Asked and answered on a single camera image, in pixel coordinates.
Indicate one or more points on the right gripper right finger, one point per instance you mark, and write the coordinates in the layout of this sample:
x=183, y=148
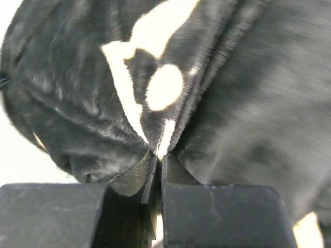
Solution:
x=196, y=215

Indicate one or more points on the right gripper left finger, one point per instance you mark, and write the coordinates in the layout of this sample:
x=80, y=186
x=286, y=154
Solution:
x=122, y=214

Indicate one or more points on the black pillowcase with tan flowers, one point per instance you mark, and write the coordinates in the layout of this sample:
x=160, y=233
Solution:
x=236, y=92

